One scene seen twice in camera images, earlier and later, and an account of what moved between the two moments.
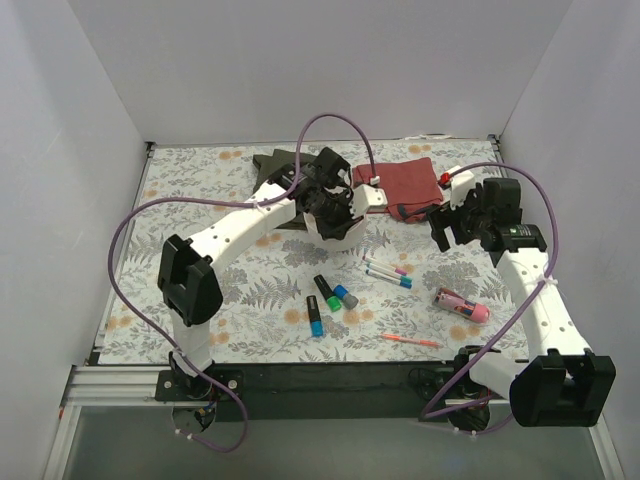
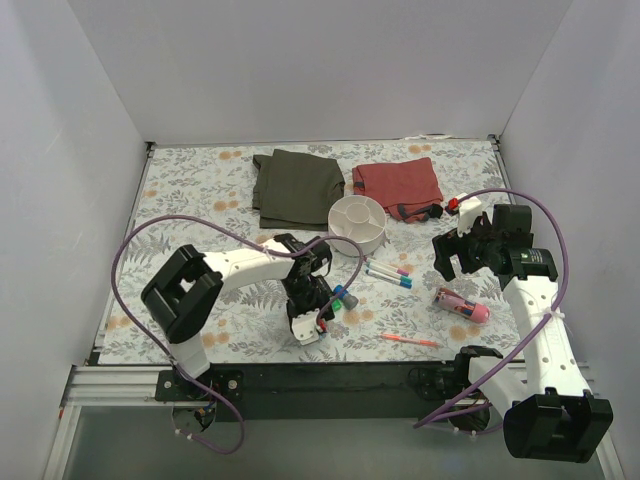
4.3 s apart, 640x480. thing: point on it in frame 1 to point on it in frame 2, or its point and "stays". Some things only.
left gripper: x=332 y=215 to x=310 y=304
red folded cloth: x=410 y=187 stays
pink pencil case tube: x=453 y=301 stays
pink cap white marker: x=384 y=265 stays
